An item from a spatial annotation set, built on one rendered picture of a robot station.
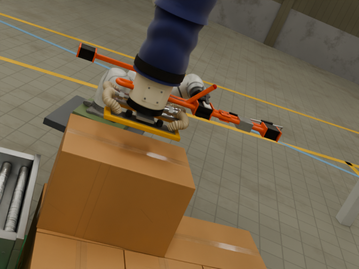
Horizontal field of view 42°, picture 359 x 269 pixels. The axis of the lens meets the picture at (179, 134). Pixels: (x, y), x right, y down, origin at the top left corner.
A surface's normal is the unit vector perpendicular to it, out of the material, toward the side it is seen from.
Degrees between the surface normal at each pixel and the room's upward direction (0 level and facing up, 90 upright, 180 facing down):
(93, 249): 0
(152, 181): 90
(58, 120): 0
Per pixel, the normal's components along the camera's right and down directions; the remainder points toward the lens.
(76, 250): 0.37, -0.86
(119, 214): 0.11, 0.43
